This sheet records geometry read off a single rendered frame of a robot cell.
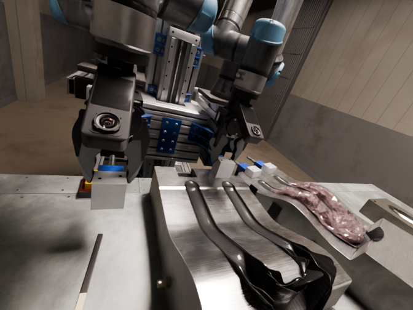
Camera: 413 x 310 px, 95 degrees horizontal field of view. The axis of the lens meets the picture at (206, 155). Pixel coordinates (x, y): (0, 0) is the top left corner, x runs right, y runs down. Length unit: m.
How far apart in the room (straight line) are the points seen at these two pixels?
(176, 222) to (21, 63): 3.33
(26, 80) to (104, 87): 3.34
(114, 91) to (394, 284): 0.61
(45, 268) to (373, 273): 0.63
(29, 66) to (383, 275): 3.63
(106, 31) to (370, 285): 0.65
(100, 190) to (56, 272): 0.16
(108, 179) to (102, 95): 0.15
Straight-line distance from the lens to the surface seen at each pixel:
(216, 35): 0.63
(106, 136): 0.22
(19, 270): 0.46
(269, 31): 0.51
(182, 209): 0.42
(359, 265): 0.59
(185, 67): 0.99
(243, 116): 0.47
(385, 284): 0.60
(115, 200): 0.36
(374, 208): 1.05
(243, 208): 0.50
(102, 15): 0.28
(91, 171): 0.35
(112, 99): 0.25
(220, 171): 0.54
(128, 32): 0.27
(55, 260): 0.45
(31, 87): 3.60
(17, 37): 3.52
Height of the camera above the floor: 1.17
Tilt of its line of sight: 25 degrees down
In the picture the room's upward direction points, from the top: 18 degrees clockwise
